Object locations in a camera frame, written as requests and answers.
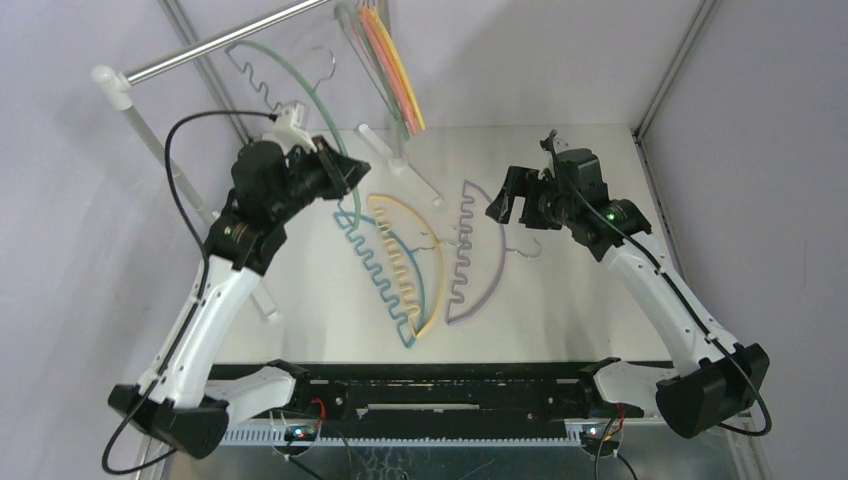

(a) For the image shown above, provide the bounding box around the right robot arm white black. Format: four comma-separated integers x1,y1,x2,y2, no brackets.
485,148,773,439

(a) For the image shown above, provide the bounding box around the aluminium frame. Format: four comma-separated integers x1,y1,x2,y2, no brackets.
119,1,773,438

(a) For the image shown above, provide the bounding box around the blue wavy hanger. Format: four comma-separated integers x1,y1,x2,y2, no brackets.
333,210,416,349

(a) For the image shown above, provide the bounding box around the right black camera cable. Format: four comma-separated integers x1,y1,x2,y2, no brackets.
539,129,774,439

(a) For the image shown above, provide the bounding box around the left black camera cable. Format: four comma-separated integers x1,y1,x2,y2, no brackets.
101,109,280,476

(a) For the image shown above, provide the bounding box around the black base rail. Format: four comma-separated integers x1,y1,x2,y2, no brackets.
248,361,664,446

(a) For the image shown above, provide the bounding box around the teal wavy hanger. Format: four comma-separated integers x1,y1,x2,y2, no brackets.
225,39,362,230

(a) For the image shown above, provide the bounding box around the black camera cable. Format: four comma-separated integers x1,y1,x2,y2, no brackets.
539,129,774,439
101,109,280,476

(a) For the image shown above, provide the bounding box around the pink hanger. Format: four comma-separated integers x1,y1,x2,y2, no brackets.
354,9,419,136

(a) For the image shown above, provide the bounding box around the right circuit board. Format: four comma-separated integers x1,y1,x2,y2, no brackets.
580,427,612,443

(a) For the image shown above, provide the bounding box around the yellow wavy hanger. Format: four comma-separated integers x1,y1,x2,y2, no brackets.
367,194,446,347

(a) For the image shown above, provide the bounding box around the chrome and white garment rack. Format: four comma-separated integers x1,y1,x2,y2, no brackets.
91,0,444,324

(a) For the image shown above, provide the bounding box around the left circuit board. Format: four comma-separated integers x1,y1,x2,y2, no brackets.
283,426,320,445

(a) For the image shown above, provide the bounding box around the yellow smooth hanger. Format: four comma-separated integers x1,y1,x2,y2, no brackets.
367,6,427,130

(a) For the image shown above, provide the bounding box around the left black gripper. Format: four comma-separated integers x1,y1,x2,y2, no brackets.
269,134,371,223

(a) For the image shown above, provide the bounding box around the purple wavy hanger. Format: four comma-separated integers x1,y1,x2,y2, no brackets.
445,179,543,325

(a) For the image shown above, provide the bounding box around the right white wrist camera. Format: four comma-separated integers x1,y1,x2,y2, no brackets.
540,129,569,172

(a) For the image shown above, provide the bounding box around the circuit board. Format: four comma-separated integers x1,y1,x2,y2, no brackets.
580,427,612,443
283,426,320,445

